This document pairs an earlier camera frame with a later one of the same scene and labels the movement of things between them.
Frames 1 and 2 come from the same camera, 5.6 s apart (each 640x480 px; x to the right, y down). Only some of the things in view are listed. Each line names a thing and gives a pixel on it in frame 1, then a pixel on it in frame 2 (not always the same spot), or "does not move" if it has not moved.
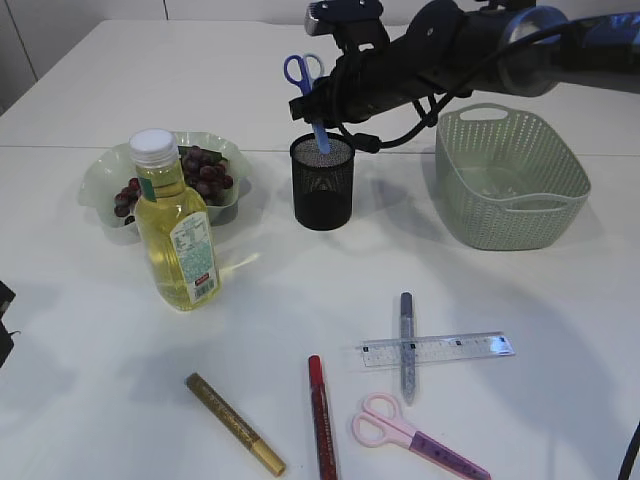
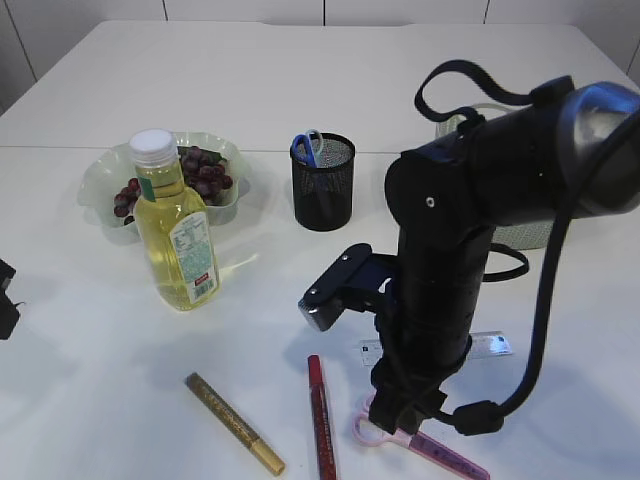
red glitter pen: x=321 y=413 does not move
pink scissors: x=379 y=423 does not move
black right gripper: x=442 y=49 to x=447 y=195
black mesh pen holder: x=323 y=182 does not move
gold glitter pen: x=235 y=423 does not move
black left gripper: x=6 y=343 to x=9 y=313
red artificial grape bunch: x=205 y=173 does not move
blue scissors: x=302 y=70 to x=307 y=148
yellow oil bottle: x=174 y=230 does not move
